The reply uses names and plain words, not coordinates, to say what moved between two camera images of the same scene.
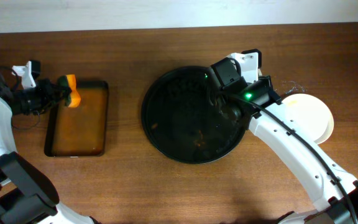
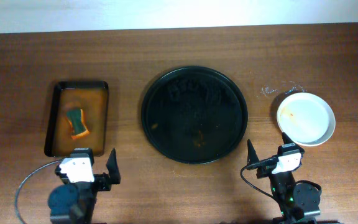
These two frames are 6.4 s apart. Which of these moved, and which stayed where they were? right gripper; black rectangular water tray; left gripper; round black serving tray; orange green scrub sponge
Moved: orange green scrub sponge; right gripper; left gripper
Stayed: round black serving tray; black rectangular water tray
